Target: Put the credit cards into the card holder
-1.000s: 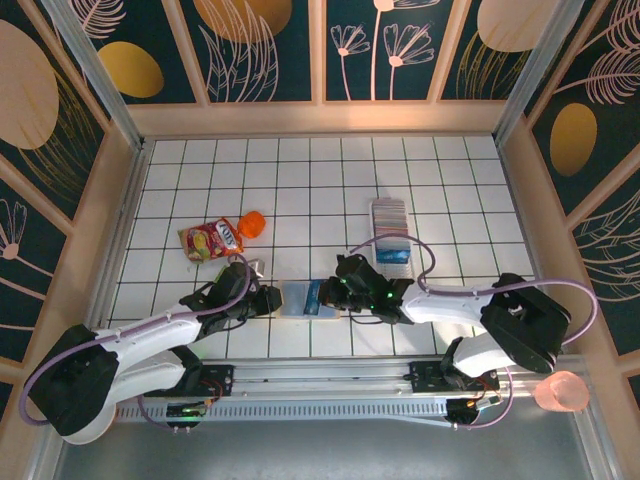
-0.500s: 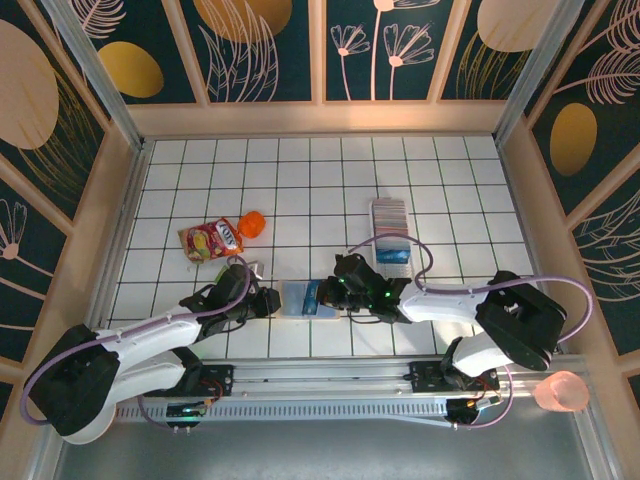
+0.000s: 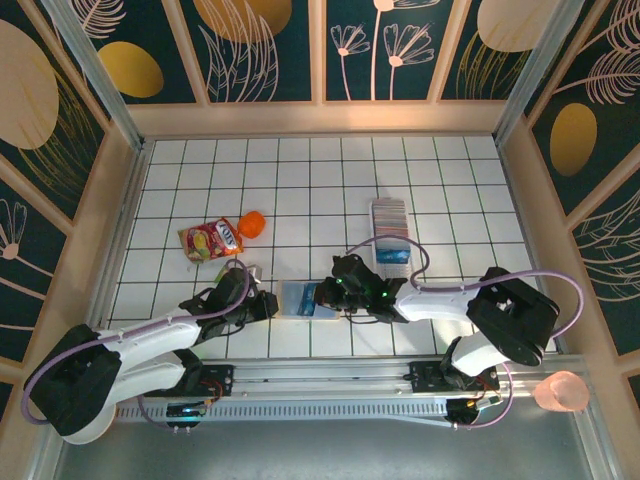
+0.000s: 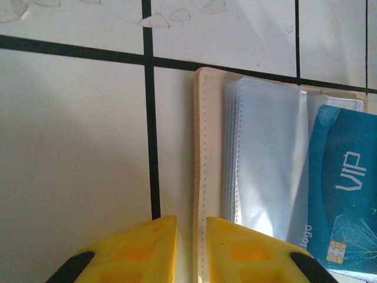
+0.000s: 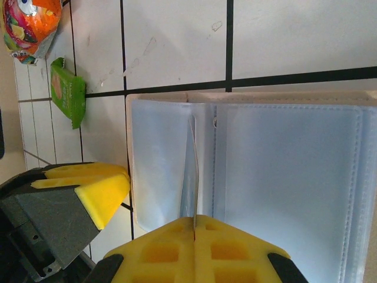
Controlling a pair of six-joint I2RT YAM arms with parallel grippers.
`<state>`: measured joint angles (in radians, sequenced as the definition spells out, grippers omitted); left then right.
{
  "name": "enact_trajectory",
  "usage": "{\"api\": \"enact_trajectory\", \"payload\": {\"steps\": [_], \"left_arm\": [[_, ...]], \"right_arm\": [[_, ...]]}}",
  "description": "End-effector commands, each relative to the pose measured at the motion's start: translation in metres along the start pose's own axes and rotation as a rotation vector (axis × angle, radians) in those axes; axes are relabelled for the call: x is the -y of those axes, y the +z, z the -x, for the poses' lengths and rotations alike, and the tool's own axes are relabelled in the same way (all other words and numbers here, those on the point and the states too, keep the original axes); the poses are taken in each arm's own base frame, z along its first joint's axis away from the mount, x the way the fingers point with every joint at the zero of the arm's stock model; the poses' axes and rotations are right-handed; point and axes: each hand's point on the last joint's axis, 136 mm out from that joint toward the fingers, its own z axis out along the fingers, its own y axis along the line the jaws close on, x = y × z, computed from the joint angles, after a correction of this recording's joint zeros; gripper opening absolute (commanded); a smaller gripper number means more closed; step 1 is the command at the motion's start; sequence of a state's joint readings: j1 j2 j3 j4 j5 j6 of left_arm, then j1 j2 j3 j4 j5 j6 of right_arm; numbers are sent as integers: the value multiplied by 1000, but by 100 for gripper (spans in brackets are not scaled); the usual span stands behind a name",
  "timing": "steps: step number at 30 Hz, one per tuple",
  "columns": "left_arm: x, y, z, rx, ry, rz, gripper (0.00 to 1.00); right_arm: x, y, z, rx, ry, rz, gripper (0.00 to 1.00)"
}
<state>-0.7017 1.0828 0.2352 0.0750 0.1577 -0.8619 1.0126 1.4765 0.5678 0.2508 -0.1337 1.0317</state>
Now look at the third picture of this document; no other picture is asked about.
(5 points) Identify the pink plastic cup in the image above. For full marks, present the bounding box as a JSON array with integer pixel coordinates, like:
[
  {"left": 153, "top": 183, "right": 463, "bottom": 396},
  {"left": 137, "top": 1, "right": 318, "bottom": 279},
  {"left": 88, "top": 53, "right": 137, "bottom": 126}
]
[{"left": 532, "top": 370, "right": 590, "bottom": 414}]

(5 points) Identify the aluminium frame post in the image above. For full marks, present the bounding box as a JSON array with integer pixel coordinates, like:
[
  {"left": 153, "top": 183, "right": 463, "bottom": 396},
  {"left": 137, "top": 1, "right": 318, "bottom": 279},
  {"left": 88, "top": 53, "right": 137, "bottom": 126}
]
[
  {"left": 493, "top": 0, "right": 587, "bottom": 146},
  {"left": 42, "top": 0, "right": 146, "bottom": 151}
]

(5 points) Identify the aluminium mounting rail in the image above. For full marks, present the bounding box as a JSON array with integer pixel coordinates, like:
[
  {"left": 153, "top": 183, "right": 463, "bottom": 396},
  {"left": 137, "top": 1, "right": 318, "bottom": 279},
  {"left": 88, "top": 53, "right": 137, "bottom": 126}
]
[{"left": 142, "top": 355, "right": 589, "bottom": 401}]

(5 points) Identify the stack of assorted credit cards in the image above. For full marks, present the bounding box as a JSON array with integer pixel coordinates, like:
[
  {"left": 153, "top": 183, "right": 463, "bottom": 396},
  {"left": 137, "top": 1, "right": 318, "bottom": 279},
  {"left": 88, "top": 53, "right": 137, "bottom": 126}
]
[{"left": 372, "top": 198, "right": 414, "bottom": 267}]

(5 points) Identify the perforated grey cable duct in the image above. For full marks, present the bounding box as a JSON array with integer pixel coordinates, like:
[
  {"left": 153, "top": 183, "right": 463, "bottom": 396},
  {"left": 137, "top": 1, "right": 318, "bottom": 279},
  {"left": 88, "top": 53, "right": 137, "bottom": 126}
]
[{"left": 115, "top": 398, "right": 454, "bottom": 427}]

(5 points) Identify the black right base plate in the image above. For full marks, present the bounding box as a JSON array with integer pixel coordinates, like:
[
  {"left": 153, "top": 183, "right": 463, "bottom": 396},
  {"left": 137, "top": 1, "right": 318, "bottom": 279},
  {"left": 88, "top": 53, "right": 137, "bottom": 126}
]
[{"left": 408, "top": 360, "right": 501, "bottom": 396}]

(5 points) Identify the blue and white credit card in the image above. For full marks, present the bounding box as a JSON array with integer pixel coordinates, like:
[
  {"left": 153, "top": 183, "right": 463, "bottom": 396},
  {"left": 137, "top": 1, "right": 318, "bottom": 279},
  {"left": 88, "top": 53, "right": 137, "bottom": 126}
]
[{"left": 297, "top": 282, "right": 321, "bottom": 318}]

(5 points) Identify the red snack bag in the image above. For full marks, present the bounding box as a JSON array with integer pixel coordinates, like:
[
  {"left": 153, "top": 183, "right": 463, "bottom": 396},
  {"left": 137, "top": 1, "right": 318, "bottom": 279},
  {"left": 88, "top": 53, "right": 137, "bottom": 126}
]
[{"left": 178, "top": 215, "right": 245, "bottom": 264}]

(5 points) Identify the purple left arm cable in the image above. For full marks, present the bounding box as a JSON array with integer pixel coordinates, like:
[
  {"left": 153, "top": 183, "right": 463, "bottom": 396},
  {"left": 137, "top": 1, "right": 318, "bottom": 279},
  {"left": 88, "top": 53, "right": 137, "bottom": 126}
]
[{"left": 22, "top": 257, "right": 254, "bottom": 426}]

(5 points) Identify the orange ball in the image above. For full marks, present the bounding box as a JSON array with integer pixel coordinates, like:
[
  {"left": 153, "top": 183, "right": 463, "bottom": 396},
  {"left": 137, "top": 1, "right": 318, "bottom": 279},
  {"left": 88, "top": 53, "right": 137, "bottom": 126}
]
[{"left": 236, "top": 210, "right": 266, "bottom": 240}]

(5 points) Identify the beige card holder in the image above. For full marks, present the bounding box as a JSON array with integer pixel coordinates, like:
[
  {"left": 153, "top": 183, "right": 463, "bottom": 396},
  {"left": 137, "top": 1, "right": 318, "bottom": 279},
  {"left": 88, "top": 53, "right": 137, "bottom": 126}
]
[{"left": 276, "top": 279, "right": 347, "bottom": 322}]

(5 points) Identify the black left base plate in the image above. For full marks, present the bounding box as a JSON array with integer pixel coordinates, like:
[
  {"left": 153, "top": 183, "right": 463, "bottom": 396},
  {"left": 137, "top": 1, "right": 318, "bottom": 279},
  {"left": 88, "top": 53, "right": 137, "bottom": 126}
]
[{"left": 197, "top": 364, "right": 236, "bottom": 400}]

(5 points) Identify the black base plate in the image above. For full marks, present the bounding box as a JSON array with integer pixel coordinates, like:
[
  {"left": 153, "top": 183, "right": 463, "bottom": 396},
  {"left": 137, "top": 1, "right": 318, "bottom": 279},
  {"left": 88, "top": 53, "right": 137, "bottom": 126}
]
[
  {"left": 197, "top": 364, "right": 236, "bottom": 400},
  {"left": 408, "top": 360, "right": 501, "bottom": 396}
]

